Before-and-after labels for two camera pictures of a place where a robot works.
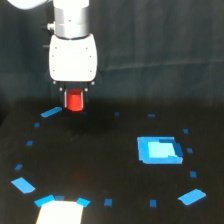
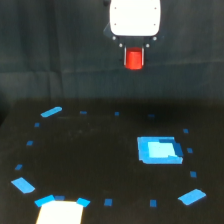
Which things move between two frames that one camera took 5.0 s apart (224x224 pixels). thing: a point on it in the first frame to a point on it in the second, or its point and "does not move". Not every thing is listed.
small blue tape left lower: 18,167 does not move
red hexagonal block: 75,100 to 134,58
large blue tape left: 23,185 does not move
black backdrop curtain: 145,50 does not move
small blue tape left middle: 30,143 does not move
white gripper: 73,63 to 134,23
